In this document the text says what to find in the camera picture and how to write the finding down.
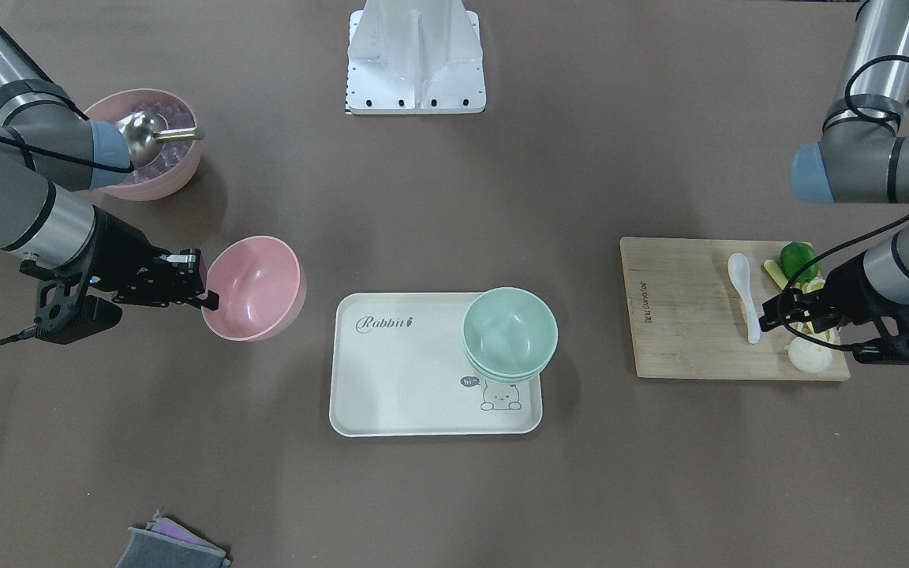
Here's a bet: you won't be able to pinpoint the black gripper body spoon side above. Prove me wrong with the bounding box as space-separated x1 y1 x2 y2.
806 254 897 332

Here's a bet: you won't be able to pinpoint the black gripper body pink-bowl side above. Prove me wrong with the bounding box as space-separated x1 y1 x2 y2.
76 207 184 307

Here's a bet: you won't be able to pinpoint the small pink bowl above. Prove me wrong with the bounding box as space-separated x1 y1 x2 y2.
202 236 308 342

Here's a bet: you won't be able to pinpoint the white ceramic spoon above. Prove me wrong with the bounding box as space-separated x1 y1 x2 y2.
728 252 762 345

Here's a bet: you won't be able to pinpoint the large pink ribbed bowl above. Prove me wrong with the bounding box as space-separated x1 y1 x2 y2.
85 88 202 201

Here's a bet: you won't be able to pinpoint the top green bowl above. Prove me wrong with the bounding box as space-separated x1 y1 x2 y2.
462 287 559 373

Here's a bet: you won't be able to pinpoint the green bowl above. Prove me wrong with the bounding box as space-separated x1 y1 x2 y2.
465 352 548 385
462 287 559 373

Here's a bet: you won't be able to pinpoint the lower green bowl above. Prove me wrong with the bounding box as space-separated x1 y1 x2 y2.
465 352 548 385

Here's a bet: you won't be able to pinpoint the green lime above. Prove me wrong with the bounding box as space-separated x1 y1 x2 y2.
779 241 820 283

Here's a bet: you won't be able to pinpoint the white onion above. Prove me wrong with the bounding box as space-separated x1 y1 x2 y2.
785 337 833 375

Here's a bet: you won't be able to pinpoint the wooden cutting board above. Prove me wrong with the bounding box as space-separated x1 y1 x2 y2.
619 237 851 382

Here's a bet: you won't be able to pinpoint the clear ice cubes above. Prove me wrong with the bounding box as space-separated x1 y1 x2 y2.
122 102 195 185

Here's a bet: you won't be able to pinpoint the metal ice scoop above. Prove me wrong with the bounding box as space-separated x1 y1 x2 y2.
115 110 205 169

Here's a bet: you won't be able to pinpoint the cream rabbit serving tray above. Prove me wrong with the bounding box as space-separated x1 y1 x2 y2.
328 292 544 438

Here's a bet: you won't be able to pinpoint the grey cleaning cloth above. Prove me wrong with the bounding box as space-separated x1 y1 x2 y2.
116 513 232 567

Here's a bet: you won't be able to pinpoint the black wrist camera spoon side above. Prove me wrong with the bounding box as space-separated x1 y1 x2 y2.
849 301 909 364

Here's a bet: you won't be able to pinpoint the black wrist camera pink-bowl side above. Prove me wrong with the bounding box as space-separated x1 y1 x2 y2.
21 256 123 345

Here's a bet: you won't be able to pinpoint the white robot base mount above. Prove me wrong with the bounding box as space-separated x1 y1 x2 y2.
344 1 488 115

